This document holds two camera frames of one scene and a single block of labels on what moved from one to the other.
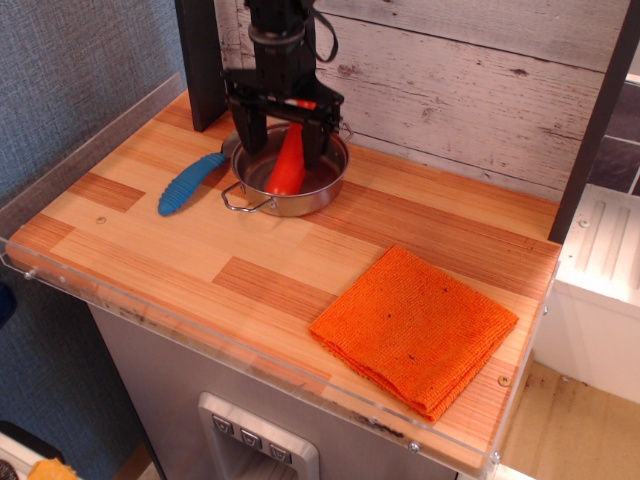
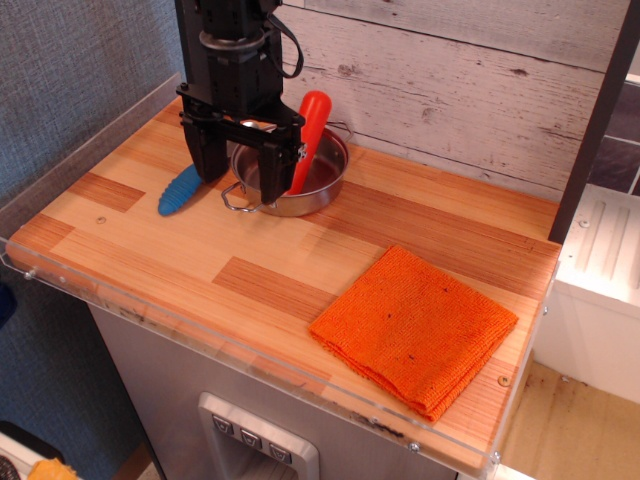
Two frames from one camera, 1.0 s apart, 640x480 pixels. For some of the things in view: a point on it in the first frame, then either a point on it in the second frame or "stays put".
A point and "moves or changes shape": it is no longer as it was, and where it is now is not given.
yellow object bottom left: [51, 469] stays put
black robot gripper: [286, 81] → [243, 96]
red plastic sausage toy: [288, 175] moves or changes shape
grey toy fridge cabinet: [204, 420] stays put
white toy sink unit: [589, 331] stays put
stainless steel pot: [252, 170] stays put
